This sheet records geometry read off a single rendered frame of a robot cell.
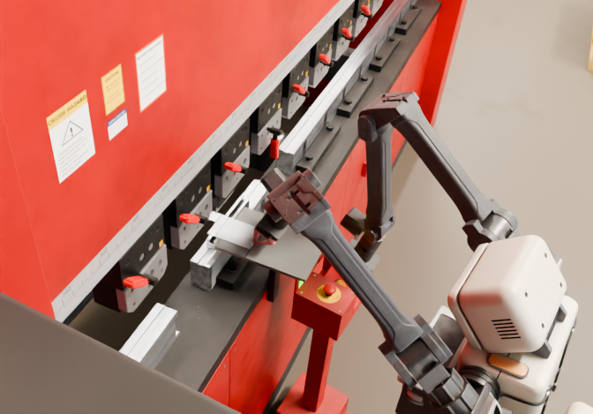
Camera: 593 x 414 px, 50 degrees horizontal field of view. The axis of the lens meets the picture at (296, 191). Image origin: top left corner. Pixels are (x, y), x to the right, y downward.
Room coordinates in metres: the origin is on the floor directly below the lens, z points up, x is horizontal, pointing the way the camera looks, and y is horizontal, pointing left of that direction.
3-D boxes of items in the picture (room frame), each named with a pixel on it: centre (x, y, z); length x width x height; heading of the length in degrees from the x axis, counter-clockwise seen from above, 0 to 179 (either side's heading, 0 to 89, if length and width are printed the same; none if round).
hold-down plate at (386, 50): (2.60, -0.33, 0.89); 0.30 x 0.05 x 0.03; 161
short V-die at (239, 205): (1.31, 0.18, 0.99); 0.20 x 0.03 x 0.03; 161
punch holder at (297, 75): (1.64, 0.06, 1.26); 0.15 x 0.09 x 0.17; 161
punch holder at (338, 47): (2.02, -0.07, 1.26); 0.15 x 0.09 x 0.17; 161
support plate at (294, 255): (1.24, 0.05, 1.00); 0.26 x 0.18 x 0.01; 71
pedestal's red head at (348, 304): (1.32, -0.14, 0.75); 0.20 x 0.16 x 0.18; 154
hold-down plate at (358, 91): (2.22, -0.20, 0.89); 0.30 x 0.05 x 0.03; 161
